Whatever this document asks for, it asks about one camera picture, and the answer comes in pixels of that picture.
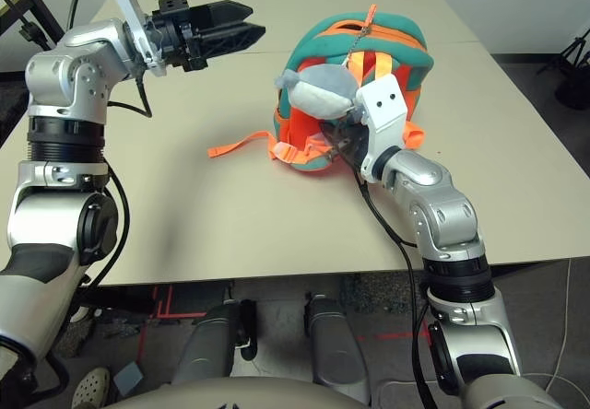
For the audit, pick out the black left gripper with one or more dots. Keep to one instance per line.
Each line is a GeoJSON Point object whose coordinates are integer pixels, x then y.
{"type": "Point", "coordinates": [175, 36]}

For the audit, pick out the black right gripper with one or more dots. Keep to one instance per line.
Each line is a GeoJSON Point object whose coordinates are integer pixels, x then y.
{"type": "Point", "coordinates": [355, 144]}

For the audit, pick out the grey plush toy pendant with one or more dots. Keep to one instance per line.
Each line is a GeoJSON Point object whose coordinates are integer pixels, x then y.
{"type": "Point", "coordinates": [318, 96]}

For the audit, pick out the orange and teal backpack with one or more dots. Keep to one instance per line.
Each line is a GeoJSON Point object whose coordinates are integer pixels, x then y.
{"type": "Point", "coordinates": [401, 24]}

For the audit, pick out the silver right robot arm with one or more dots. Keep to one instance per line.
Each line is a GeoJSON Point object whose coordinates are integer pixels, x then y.
{"type": "Point", "coordinates": [438, 206]}

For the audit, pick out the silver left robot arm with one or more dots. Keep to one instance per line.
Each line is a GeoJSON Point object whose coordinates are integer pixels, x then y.
{"type": "Point", "coordinates": [74, 73]}

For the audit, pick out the black rod with clamp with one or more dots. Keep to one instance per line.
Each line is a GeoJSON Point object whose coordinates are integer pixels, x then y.
{"type": "Point", "coordinates": [31, 31]}

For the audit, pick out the grey right robot leg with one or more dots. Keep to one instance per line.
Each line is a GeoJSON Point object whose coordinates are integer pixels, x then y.
{"type": "Point", "coordinates": [336, 349]}

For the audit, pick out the grey robot leg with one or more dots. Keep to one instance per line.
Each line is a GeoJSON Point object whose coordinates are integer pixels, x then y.
{"type": "Point", "coordinates": [336, 349]}
{"type": "Point", "coordinates": [207, 349]}

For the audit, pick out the grey left robot leg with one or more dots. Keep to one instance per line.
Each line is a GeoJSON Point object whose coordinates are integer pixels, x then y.
{"type": "Point", "coordinates": [207, 349]}

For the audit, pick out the black tripod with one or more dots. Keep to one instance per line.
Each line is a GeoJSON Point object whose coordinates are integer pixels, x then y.
{"type": "Point", "coordinates": [574, 91]}

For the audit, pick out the beige robot torso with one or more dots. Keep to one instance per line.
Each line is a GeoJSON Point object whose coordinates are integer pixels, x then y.
{"type": "Point", "coordinates": [230, 395]}

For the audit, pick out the grey square pad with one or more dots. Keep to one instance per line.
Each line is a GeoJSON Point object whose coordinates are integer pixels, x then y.
{"type": "Point", "coordinates": [128, 377]}

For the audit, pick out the white perforated shoe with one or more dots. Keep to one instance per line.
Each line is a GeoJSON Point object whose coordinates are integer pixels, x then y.
{"type": "Point", "coordinates": [92, 388]}

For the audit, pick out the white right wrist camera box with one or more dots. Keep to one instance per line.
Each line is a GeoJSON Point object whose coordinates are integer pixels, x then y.
{"type": "Point", "coordinates": [382, 109]}

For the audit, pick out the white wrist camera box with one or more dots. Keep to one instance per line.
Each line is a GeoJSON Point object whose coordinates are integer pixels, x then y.
{"type": "Point", "coordinates": [130, 13]}
{"type": "Point", "coordinates": [382, 109]}

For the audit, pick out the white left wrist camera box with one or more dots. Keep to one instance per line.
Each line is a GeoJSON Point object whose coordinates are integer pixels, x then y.
{"type": "Point", "coordinates": [130, 13]}

